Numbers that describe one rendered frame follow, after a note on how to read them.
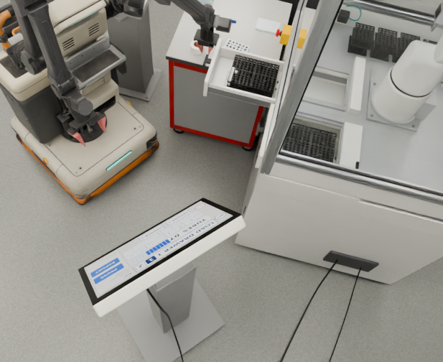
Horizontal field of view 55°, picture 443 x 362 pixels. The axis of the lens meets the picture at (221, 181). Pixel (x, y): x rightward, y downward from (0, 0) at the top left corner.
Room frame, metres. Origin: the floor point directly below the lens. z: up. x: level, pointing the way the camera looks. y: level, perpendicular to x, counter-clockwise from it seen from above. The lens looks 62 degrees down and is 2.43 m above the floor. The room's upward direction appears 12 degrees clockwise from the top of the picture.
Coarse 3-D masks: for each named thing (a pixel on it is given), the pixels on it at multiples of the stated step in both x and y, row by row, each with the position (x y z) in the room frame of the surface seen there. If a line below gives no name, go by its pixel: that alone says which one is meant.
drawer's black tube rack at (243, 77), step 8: (240, 56) 1.51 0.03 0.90; (240, 64) 1.45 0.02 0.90; (248, 64) 1.46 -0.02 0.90; (256, 64) 1.47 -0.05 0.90; (264, 64) 1.48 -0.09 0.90; (272, 64) 1.50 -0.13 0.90; (240, 72) 1.43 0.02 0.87; (248, 72) 1.41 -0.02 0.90; (256, 72) 1.43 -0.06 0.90; (264, 72) 1.47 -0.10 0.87; (272, 72) 1.48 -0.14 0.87; (232, 80) 1.34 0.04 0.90; (240, 80) 1.35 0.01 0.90; (248, 80) 1.39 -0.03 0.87; (256, 80) 1.37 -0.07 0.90; (264, 80) 1.38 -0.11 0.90; (272, 80) 1.39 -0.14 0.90; (240, 88) 1.33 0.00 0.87; (248, 88) 1.34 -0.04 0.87; (256, 88) 1.33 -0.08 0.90; (264, 88) 1.34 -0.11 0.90; (272, 88) 1.35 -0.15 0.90
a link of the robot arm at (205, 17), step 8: (160, 0) 1.09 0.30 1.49; (168, 0) 1.11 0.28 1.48; (176, 0) 1.17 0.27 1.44; (184, 0) 1.19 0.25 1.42; (192, 0) 1.24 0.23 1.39; (184, 8) 1.22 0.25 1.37; (192, 8) 1.23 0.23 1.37; (200, 8) 1.28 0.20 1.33; (208, 8) 1.33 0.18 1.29; (192, 16) 1.28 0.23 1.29; (200, 16) 1.27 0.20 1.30; (208, 16) 1.32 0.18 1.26; (208, 24) 1.31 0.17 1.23
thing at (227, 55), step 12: (228, 48) 1.54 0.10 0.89; (228, 60) 1.52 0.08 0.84; (264, 60) 1.53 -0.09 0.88; (276, 60) 1.53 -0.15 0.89; (216, 72) 1.43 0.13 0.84; (216, 84) 1.31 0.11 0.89; (276, 84) 1.43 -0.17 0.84; (228, 96) 1.29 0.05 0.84; (240, 96) 1.29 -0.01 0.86; (252, 96) 1.29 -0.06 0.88; (264, 96) 1.29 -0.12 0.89
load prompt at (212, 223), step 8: (208, 224) 0.51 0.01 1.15; (192, 232) 0.48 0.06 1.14; (200, 232) 0.47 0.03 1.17; (184, 240) 0.44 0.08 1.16; (168, 248) 0.41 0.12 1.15; (176, 248) 0.40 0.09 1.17; (152, 256) 0.37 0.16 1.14; (160, 256) 0.37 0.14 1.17; (136, 264) 0.34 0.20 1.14; (144, 264) 0.34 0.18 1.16; (136, 272) 0.31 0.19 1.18
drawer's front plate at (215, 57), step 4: (220, 40) 1.55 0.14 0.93; (220, 44) 1.53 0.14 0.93; (216, 48) 1.49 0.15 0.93; (216, 52) 1.47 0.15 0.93; (216, 56) 1.45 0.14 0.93; (212, 60) 1.41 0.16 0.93; (216, 60) 1.45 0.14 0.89; (212, 64) 1.39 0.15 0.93; (216, 64) 1.47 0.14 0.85; (212, 68) 1.37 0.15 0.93; (208, 72) 1.34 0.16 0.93; (212, 72) 1.36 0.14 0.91; (208, 76) 1.31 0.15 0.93; (212, 76) 1.38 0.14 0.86; (208, 80) 1.29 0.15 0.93; (204, 84) 1.28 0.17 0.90; (208, 84) 1.30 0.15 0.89; (204, 88) 1.28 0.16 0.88; (204, 92) 1.28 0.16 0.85
